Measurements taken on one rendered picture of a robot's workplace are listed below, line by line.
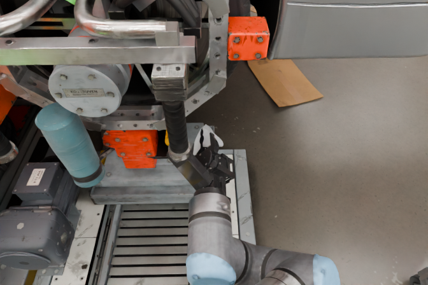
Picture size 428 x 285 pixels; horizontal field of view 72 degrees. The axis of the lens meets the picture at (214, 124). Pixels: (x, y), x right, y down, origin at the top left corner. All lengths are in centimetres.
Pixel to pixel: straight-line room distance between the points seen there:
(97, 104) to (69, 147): 20
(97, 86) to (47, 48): 12
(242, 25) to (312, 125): 112
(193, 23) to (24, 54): 25
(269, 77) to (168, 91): 153
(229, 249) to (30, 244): 59
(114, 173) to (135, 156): 29
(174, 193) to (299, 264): 72
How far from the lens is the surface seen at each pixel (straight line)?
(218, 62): 69
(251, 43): 67
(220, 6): 62
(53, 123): 74
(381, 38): 88
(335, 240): 139
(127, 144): 92
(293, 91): 188
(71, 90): 60
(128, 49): 46
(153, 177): 119
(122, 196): 126
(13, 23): 53
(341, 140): 171
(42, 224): 101
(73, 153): 79
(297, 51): 82
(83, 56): 48
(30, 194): 107
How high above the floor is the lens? 122
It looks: 48 degrees down
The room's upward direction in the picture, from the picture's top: straight up
